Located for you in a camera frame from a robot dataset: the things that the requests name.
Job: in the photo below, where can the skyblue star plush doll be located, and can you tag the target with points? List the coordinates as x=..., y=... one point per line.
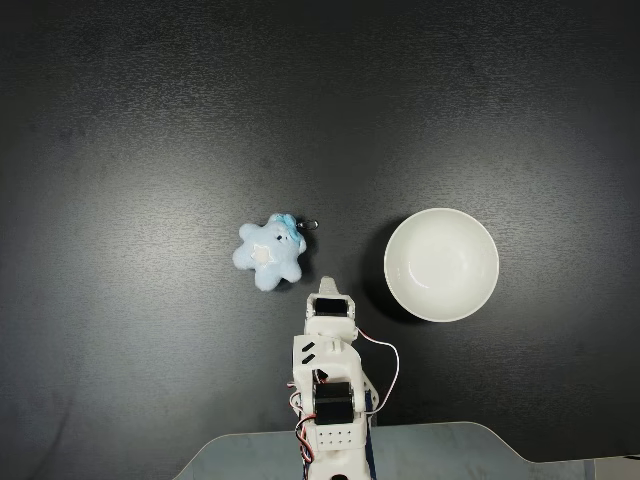
x=270, y=260

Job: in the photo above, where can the white bowl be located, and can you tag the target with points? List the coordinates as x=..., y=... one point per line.
x=440, y=265

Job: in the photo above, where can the grey cloth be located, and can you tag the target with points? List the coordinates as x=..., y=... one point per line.
x=450, y=450

